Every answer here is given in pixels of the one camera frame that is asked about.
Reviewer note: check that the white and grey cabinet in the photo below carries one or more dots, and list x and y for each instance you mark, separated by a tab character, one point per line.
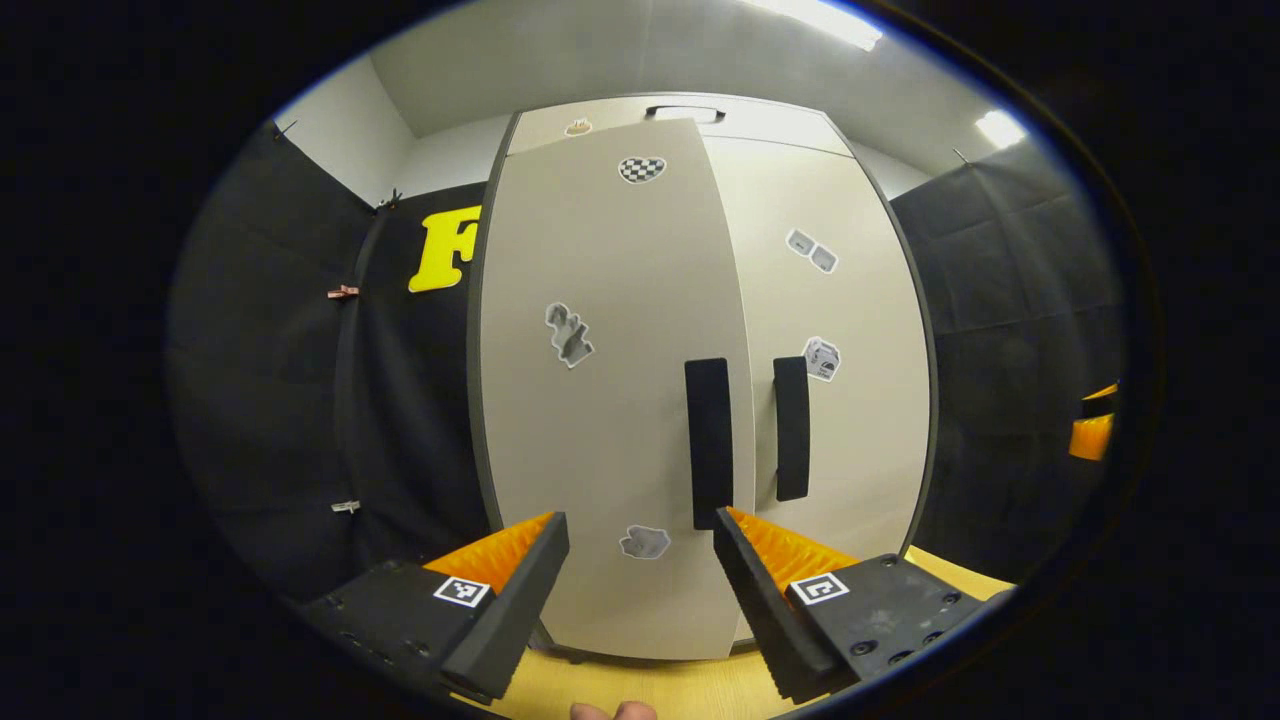
475	340

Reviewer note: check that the red cloth clip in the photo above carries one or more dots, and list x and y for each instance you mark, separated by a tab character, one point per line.
343	292

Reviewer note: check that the black cloth clip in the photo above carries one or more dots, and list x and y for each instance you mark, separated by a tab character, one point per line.
285	128
388	200

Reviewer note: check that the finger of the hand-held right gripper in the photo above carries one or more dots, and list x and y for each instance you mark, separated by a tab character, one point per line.
1100	404
1090	437

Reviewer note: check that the long ceiling light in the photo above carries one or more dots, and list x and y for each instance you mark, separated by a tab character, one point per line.
815	20

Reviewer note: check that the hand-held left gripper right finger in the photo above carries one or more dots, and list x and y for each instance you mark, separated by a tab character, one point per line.
765	610

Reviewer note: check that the small ceiling light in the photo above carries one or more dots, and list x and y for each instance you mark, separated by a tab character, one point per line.
1000	128

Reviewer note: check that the black backdrop cloth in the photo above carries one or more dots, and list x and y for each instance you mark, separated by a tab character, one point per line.
280	400

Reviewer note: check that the white cabinet door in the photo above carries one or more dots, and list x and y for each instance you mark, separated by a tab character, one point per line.
600	420
860	300

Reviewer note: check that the white cloth clip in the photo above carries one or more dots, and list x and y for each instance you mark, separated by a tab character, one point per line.
345	507

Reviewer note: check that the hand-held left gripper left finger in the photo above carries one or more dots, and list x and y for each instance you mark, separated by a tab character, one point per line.
510	620

